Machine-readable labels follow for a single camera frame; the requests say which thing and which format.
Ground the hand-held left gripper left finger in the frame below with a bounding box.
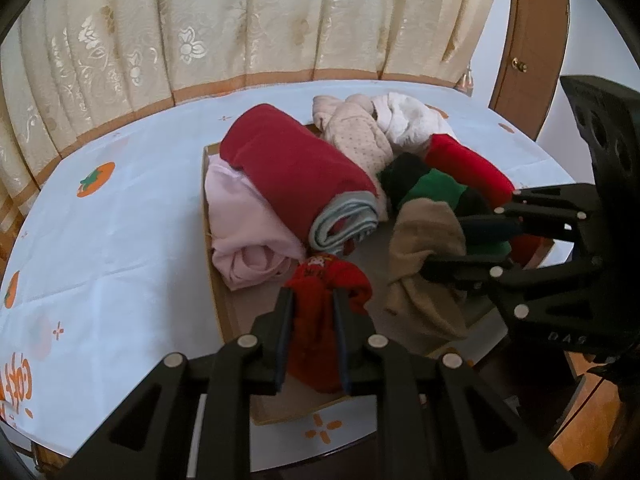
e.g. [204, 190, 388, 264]
[72, 287, 296, 480]

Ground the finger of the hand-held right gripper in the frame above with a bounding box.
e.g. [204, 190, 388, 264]
[420, 242, 606, 321]
[457, 184, 606, 241]

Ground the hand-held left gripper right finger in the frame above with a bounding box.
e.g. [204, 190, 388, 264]
[332, 290, 573, 480]

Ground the small red printed underwear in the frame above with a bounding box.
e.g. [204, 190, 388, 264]
[284, 255, 373, 395]

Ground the shallow cardboard tray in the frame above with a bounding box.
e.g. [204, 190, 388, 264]
[200, 120, 556, 426]

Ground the tan sock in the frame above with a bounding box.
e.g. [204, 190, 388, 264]
[385, 199, 471, 356]

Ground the bright red underwear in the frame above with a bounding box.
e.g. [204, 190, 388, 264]
[425, 134, 543, 266]

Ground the green and black underwear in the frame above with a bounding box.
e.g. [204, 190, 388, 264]
[377, 152, 511, 261]

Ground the pink underwear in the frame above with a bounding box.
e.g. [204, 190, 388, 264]
[205, 155, 306, 291]

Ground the white dotted underwear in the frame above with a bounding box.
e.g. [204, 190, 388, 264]
[372, 92, 458, 161]

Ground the dark red underwear grey band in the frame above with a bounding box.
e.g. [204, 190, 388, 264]
[220, 104, 378, 256]

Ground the cream dotted underwear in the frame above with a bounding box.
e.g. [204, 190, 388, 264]
[312, 94, 393, 221]

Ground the curtain tassel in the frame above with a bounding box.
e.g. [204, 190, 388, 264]
[457, 62, 476, 96]

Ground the white tablecloth with orange print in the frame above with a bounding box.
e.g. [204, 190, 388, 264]
[0, 79, 576, 471]

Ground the brown wooden door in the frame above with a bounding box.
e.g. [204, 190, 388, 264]
[487, 0, 571, 128]

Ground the cream patterned curtain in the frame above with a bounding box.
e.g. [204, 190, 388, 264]
[0, 0, 506, 241]

